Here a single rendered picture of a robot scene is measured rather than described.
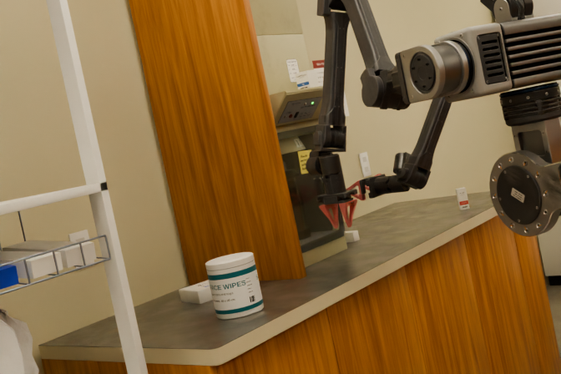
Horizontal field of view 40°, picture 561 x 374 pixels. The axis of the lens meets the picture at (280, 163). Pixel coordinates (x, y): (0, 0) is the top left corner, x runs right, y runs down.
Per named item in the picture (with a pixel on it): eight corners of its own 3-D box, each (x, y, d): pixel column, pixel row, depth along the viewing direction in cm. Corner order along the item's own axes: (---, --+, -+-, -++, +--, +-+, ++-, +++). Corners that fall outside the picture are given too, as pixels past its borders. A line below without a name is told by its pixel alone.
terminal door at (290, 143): (292, 257, 243) (267, 134, 242) (345, 235, 267) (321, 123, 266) (295, 256, 243) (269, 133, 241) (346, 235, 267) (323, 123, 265)
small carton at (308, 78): (298, 91, 253) (295, 73, 253) (306, 90, 257) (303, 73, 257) (310, 88, 250) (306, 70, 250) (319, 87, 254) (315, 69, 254)
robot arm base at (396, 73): (408, 103, 173) (397, 52, 172) (388, 108, 180) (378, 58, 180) (438, 98, 176) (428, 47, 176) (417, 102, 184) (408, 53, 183)
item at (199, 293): (180, 301, 234) (178, 289, 234) (224, 287, 243) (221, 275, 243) (199, 304, 224) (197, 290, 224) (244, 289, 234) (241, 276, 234)
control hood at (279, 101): (263, 128, 241) (256, 98, 241) (320, 118, 267) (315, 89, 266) (291, 123, 234) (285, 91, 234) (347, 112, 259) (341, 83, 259)
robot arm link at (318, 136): (318, 130, 208) (346, 131, 212) (300, 133, 219) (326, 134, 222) (318, 174, 208) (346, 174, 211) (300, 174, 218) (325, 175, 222)
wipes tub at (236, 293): (206, 320, 202) (194, 265, 201) (238, 305, 212) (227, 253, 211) (242, 320, 194) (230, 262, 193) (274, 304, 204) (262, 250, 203)
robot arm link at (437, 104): (449, 52, 238) (475, 66, 242) (438, 53, 243) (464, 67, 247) (402, 180, 235) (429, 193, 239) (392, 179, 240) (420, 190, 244)
